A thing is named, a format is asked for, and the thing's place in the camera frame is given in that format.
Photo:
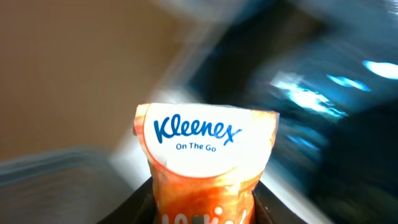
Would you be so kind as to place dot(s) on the grey plastic mesh basket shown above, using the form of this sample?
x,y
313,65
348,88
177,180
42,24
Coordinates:
x,y
66,186

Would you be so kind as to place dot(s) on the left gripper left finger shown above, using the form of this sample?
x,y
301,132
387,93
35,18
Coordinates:
x,y
139,208

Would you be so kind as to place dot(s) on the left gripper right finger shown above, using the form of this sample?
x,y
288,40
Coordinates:
x,y
270,210

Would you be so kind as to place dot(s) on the orange Kleenex tissue pack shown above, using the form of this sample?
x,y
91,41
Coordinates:
x,y
205,160

